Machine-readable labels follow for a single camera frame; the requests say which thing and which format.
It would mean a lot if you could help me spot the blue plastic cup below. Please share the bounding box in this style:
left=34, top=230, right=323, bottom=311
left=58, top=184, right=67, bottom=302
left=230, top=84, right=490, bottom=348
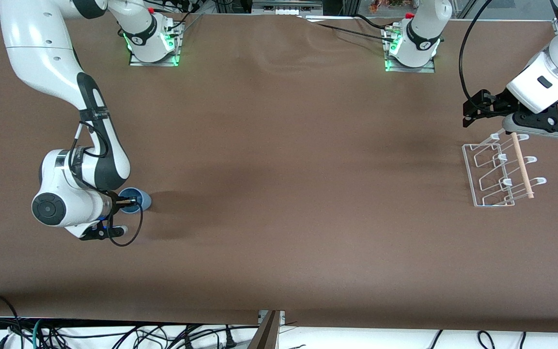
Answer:
left=118, top=187, right=152, bottom=213

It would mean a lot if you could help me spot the colourful background item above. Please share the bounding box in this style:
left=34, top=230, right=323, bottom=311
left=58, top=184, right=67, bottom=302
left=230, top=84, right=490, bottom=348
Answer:
left=370, top=0, right=408, bottom=11

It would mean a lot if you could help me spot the grey power strip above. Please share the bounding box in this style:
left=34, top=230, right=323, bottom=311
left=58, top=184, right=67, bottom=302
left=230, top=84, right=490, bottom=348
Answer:
left=252, top=0, right=323, bottom=15

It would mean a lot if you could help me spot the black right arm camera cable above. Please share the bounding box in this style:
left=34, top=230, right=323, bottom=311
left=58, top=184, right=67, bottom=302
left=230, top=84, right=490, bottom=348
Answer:
left=68, top=121, right=144, bottom=247

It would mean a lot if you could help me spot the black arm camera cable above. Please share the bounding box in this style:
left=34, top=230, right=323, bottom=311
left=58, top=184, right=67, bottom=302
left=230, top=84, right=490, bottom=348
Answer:
left=459, top=0, right=495, bottom=102
left=68, top=121, right=144, bottom=247

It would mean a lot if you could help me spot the white wire cup rack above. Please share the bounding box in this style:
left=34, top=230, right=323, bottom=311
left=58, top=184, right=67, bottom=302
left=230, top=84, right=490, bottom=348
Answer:
left=462, top=132, right=547, bottom=208

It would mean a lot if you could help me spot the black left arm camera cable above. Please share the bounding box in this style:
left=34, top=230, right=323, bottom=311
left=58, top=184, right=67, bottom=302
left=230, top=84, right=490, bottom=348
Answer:
left=459, top=0, right=495, bottom=102

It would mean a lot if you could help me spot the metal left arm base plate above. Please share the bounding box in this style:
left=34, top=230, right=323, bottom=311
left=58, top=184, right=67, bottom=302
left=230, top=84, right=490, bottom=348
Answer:
left=383, top=27, right=435, bottom=73

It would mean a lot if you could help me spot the teal floor cable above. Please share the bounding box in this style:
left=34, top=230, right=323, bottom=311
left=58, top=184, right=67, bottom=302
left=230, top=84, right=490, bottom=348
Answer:
left=32, top=319, right=45, bottom=349

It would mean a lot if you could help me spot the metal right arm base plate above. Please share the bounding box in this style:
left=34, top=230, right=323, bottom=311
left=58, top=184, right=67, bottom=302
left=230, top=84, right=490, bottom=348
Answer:
left=129, top=22, right=183, bottom=67

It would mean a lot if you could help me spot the wooden metal post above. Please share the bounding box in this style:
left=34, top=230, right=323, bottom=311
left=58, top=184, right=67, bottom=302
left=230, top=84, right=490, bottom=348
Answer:
left=249, top=310, right=285, bottom=349

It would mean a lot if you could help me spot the short black table cable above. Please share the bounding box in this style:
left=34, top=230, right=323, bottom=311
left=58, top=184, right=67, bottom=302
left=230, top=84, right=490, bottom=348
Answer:
left=354, top=14, right=396, bottom=31

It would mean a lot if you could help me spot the long black table cable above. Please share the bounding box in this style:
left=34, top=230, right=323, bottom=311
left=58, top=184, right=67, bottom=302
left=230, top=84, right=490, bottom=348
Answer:
left=298, top=15, right=398, bottom=44

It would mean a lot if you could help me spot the black base power cable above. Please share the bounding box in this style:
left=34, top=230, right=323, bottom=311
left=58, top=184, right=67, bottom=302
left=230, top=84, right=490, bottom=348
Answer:
left=165, top=0, right=204, bottom=34

